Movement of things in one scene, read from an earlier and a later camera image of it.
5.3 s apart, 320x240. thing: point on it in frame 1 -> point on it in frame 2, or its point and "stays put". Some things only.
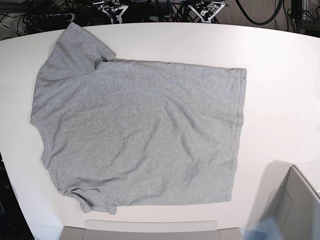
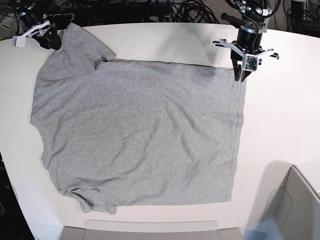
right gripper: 205,10 -> 249,41
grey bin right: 285,194 stays put
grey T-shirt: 119,132 stays put
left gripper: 112,8 -> 37,26
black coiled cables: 182,13 stays put
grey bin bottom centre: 151,230 stays put
